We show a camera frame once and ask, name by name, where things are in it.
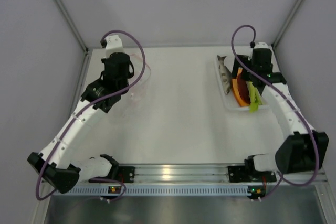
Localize dark red fake meat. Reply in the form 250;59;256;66
237;75;250;104

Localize grey fake fish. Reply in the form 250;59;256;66
217;55;232;94

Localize green fake celery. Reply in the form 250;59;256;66
246;81;263;113

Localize clear zip top bag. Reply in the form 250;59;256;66
122;53;151;120

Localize orange fake papaya slice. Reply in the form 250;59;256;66
232;70;249;107

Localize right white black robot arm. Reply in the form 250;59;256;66
232;42;329;180

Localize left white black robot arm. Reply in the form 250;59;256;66
27;52;134;194

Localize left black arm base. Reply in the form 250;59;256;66
89;166;135;183

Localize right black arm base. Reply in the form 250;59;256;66
227;165;277;183

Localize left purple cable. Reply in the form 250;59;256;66
35;29;146;201

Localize purple cable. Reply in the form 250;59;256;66
230;25;321;187
35;29;146;201

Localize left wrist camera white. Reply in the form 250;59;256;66
100;35;124;58

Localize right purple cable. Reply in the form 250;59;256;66
230;25;321;187

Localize aluminium mounting rail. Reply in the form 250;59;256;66
78;163;326;184

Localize grey slotted cable duct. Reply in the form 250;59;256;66
64;184;264;196

